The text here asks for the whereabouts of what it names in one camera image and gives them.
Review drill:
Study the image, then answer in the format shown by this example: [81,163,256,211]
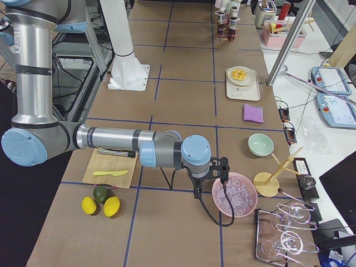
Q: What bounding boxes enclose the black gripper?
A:
[209,156,230,186]

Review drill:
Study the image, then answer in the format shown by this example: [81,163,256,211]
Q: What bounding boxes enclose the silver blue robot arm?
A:
[1,1,229,190]

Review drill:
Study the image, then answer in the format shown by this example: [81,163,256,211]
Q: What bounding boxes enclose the black mirrored glass tray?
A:
[254,207,320,264]

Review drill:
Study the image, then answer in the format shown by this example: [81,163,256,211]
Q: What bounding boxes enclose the cream serving tray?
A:
[226,68,260,101]

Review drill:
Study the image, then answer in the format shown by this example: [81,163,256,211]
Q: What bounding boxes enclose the tea bottle in rack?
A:
[216,7,226,37]
[228,6,240,41]

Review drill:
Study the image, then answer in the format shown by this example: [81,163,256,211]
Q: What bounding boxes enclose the pink bowl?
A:
[211,172,258,219]

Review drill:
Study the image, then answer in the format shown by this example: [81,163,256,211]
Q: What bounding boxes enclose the clear plastic ice cubes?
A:
[215,175,254,217]

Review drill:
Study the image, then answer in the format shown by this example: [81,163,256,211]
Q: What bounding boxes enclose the mint green bowl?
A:
[248,133,274,157]

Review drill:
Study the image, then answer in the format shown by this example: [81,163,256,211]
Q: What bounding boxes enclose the wooden mug tree stand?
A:
[253,147,303,197]

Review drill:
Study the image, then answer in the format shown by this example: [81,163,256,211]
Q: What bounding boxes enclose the purple folded cloth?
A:
[243,103,264,123]

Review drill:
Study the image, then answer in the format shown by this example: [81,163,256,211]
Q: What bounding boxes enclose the black scale with steel cup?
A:
[293,157,319,202]

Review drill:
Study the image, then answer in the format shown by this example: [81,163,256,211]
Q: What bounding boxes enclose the steel muddler black tip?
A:
[97,149,136,158]

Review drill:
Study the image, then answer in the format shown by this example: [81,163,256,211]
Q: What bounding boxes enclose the glazed donut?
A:
[230,69,247,81]

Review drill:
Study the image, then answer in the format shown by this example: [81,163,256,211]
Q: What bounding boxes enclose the cream round plate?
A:
[226,66,256,86]

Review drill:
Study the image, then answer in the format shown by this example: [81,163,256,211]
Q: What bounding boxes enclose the upper clear wine glass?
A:
[275,202,318,232]

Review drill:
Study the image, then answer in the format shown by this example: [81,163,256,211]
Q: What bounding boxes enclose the clear wine glass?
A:
[275,202,318,232]
[261,230,320,262]

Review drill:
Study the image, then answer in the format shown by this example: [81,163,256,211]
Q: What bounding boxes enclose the yellow plastic knife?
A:
[92,170,128,176]

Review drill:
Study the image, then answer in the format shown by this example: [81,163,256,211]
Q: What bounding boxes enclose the clear plastic bag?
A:
[300,116,331,155]

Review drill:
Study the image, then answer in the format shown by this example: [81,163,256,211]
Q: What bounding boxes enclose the lower clear wine glass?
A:
[261,230,320,262]

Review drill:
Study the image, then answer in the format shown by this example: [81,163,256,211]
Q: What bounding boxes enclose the wooden cutting board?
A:
[82,149,137,188]

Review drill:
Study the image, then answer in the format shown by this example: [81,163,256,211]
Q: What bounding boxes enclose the right yellow lemon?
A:
[103,196,121,217]

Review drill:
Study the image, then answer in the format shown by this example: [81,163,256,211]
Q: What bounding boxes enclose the yellow lemon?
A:
[103,196,121,217]
[81,196,97,215]

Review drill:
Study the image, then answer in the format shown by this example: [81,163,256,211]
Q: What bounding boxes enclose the green avocado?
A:
[93,185,110,204]

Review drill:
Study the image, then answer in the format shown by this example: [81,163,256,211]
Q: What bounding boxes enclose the lower teach pendant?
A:
[317,93,355,130]

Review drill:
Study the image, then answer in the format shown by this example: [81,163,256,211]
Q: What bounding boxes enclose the teach pendant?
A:
[311,67,352,96]
[317,93,355,130]

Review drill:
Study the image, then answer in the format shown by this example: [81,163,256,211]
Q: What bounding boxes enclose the left yellow lemon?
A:
[81,196,97,215]

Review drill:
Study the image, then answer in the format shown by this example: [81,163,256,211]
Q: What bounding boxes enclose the upper teach pendant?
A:
[311,67,352,96]

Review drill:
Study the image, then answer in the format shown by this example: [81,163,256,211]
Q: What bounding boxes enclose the pink storage box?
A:
[262,20,307,48]

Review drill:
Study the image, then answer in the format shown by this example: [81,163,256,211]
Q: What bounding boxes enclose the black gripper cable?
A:
[185,166,236,226]

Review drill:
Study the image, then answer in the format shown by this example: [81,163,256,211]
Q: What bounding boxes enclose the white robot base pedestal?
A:
[100,0,150,91]

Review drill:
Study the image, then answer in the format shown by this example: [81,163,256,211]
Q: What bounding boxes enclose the copper wire bottle rack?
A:
[216,16,240,40]

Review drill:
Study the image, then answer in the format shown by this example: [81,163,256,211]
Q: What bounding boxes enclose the aluminium frame post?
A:
[266,0,316,86]

